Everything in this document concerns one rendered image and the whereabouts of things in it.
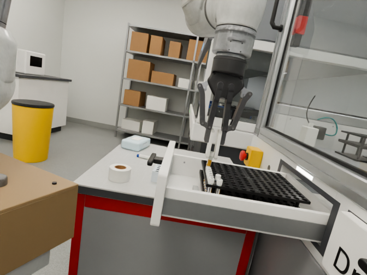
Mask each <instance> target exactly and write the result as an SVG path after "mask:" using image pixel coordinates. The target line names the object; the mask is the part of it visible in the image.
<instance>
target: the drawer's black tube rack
mask: <svg viewBox="0 0 367 275"><path fill-rule="evenodd" d="M210 167H211V169H212V173H213V176H214V179H215V175H216V174H219V175H221V179H222V180H223V182H222V185H221V186H217V185H216V182H217V181H215V180H214V184H215V188H216V189H220V195H226V196H233V197H236V198H243V199H249V200H255V201H261V202H268V203H271V204H278V205H284V206H290V207H296V208H300V207H299V204H300V203H302V204H309V205H310V203H311V202H310V201H309V200H308V199H307V198H306V197H305V196H304V195H303V194H302V193H301V192H300V191H299V190H297V189H296V188H295V187H294V186H293V185H292V184H291V183H289V182H288V181H287V180H286V179H285V178H284V177H283V176H282V175H281V174H280V173H275V172H270V171H263V170H257V169H251V168H245V167H241V166H235V165H229V164H223V163H217V162H211V165H210ZM199 177H200V185H201V190H202V192H205V188H204V183H203V182H204V174H203V170H199ZM215 188H212V191H211V193H214V191H215Z"/></svg>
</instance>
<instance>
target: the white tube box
mask: <svg viewBox="0 0 367 275"><path fill-rule="evenodd" d="M160 167H161V164H156V165H155V167H154V169H153V171H152V176H151V182H157V178H158V173H159V170H160Z"/></svg>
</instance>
